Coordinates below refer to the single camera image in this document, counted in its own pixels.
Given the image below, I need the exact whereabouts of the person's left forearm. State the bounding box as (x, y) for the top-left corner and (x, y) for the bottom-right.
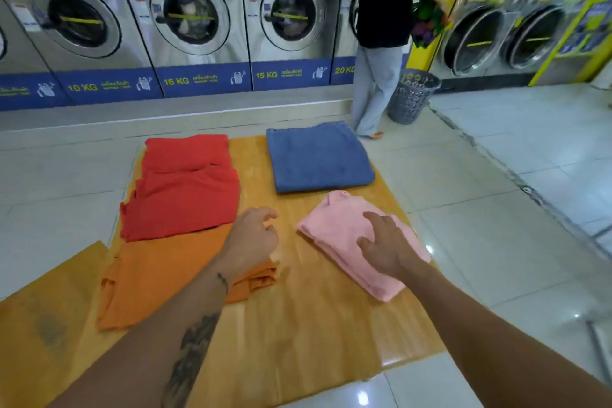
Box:
(47, 255), (245, 408)

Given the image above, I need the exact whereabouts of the stacked steel dryer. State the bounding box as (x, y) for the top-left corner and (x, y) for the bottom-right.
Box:
(430, 0), (524, 82)
(497, 0), (612, 84)

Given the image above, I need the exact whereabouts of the orange garment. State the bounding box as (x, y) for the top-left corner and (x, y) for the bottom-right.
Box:
(96, 223), (278, 331)

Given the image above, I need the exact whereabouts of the blue poster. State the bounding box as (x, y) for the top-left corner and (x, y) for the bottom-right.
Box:
(558, 0), (612, 55)

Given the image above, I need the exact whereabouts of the grey plastic laundry basket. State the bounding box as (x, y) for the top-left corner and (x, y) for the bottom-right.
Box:
(386, 69), (441, 125)

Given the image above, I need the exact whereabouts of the person's left hand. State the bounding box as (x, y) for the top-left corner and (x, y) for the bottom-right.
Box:
(217, 206), (280, 281)

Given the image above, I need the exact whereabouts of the metal furniture leg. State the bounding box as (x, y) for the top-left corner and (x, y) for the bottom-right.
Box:
(586, 319), (612, 387)

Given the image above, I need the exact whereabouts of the folded blue towel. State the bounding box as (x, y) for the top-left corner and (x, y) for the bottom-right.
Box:
(266, 122), (376, 194)

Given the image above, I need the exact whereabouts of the person's right forearm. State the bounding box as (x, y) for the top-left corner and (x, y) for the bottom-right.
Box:
(399, 263), (612, 408)

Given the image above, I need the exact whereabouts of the bundle of colourful clothes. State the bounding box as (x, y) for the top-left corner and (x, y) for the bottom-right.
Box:
(411, 0), (453, 49)

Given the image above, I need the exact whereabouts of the red garment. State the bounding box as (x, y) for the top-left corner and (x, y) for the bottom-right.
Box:
(120, 134), (241, 243)

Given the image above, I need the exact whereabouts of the folded pink garment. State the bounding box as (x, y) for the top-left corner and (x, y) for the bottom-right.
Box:
(296, 191), (433, 302)

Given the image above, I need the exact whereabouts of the steel washing machine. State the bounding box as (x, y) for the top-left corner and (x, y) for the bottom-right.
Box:
(330, 0), (412, 86)
(0, 0), (164, 106)
(237, 0), (353, 91)
(109, 0), (253, 98)
(0, 0), (69, 112)

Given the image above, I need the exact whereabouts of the person's right hand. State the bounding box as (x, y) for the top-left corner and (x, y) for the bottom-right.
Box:
(356, 211), (433, 282)

